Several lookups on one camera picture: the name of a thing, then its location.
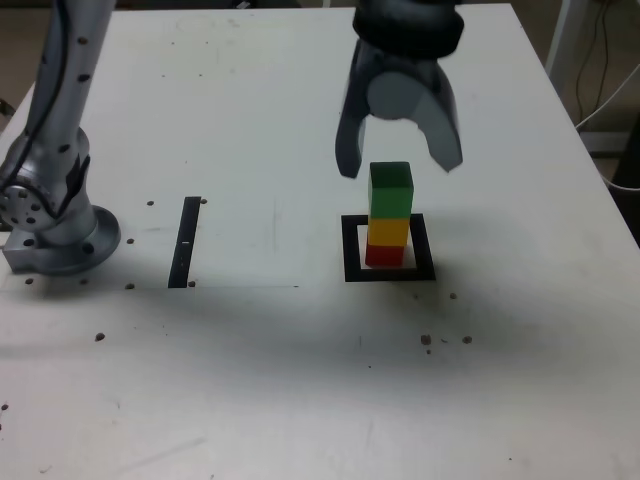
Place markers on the black tape square outline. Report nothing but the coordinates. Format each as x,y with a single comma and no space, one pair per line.
350,250

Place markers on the black furniture piece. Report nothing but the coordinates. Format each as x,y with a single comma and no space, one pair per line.
631,165

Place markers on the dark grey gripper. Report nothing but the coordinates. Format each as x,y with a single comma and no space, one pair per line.
400,62

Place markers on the red cube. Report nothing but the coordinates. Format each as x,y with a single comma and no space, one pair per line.
384,255

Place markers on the white metal frame leg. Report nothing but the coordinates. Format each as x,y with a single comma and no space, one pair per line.
559,40

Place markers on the black tape strip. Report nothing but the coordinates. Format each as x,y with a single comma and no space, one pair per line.
185,240

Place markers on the green cube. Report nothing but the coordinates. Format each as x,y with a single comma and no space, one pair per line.
392,200

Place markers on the yellow cube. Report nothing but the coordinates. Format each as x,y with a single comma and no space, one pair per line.
387,231

